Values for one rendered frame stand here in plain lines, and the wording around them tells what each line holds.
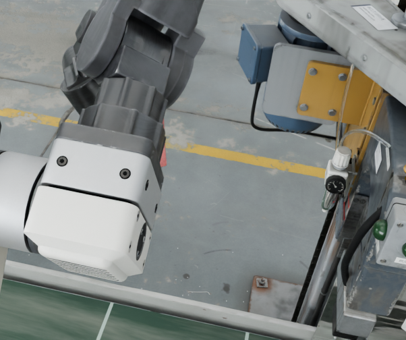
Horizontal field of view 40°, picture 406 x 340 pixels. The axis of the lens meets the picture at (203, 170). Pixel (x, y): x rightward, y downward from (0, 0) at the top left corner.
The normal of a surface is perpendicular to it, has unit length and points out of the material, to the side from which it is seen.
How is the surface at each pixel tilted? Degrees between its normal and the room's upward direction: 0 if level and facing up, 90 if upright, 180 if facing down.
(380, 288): 90
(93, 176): 30
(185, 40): 76
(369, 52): 90
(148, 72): 46
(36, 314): 0
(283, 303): 0
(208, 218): 0
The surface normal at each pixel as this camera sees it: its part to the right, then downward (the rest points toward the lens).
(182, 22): 0.31, 0.46
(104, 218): -0.02, -0.33
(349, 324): -0.19, 0.64
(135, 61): 0.57, -0.14
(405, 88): -0.88, 0.25
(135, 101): 0.31, -0.24
